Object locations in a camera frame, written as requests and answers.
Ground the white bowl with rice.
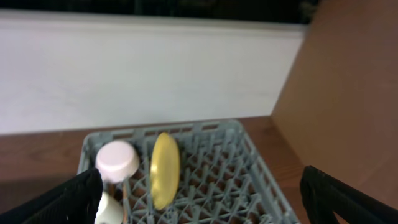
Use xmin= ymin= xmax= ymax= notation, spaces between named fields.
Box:
xmin=95 ymin=140 xmax=140 ymax=184

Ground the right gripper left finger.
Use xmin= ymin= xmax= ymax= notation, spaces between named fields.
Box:
xmin=1 ymin=168 xmax=103 ymax=224

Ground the brown cardboard panel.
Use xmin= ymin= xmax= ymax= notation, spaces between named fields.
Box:
xmin=272 ymin=0 xmax=397 ymax=207

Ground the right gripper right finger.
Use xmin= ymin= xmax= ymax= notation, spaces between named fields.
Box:
xmin=300 ymin=166 xmax=397 ymax=224

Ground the wooden chopstick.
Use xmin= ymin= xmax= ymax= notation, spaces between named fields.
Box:
xmin=123 ymin=183 xmax=128 ymax=224

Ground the grey dishwasher rack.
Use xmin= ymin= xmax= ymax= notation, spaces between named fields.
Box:
xmin=78 ymin=119 xmax=298 ymax=223

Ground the white cup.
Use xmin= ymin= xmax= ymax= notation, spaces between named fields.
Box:
xmin=95 ymin=192 xmax=124 ymax=224

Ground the yellow-green plate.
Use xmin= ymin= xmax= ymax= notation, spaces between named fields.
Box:
xmin=150 ymin=133 xmax=181 ymax=210

